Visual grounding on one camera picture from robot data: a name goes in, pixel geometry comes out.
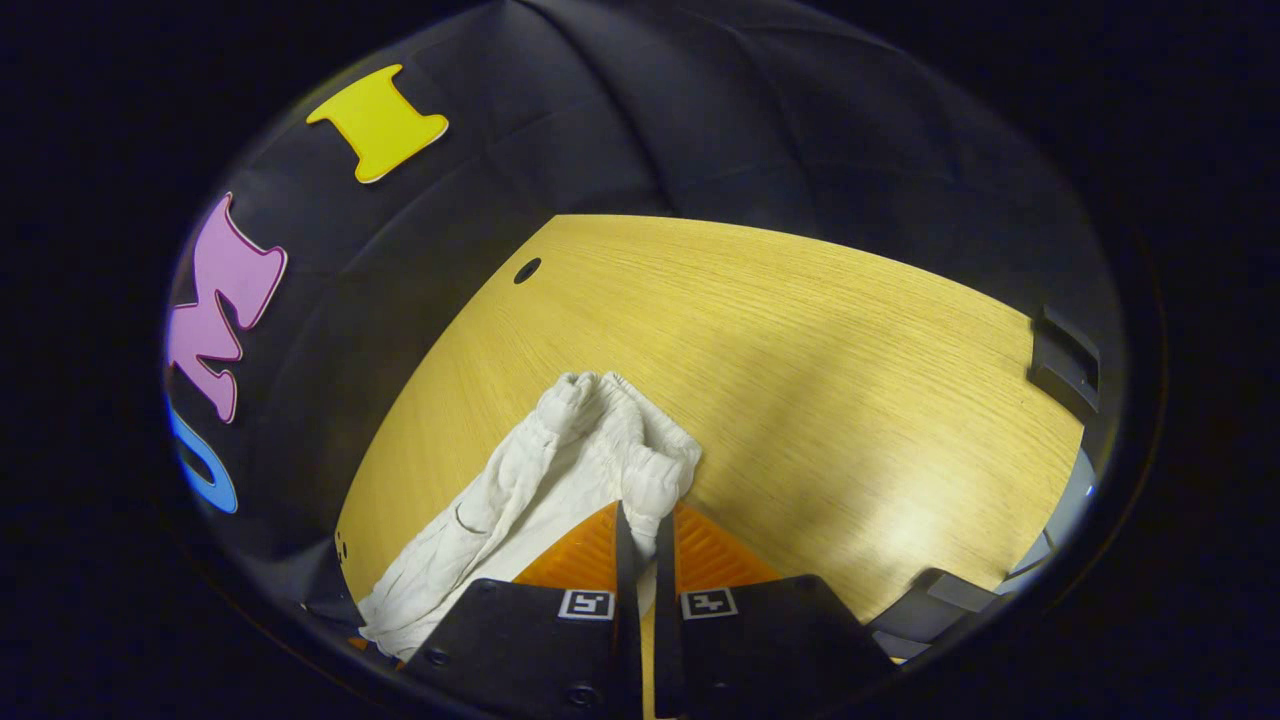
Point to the white jeans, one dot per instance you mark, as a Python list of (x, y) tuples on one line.
[(560, 470)]

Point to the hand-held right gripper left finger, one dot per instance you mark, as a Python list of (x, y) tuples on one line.
[(627, 640)]

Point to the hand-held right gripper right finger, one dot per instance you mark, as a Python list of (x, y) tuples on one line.
[(667, 640)]

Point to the black chair armrest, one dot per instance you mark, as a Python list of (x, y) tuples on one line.
[(1062, 365)]

